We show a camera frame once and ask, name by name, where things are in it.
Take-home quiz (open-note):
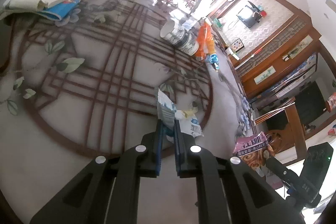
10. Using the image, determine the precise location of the wall mounted television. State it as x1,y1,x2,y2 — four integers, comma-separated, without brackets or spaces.
236,1,263,29

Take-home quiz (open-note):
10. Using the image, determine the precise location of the carved wooden chair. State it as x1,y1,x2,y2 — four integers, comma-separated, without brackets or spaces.
254,97,307,165

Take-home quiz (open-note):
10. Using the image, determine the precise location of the orange snack bag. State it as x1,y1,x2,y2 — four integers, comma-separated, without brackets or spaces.
194,20,219,72

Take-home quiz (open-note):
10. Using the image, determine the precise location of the white blue snack wrapper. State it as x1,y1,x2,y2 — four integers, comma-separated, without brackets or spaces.
157,89,204,143

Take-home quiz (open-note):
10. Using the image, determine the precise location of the floral tablecloth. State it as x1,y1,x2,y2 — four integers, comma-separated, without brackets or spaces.
1,0,238,223

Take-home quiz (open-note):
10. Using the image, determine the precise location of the white paper cup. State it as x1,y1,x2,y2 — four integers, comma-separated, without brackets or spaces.
160,19,199,56

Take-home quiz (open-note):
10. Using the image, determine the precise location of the purple snack package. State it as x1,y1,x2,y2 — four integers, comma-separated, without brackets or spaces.
233,131,283,190

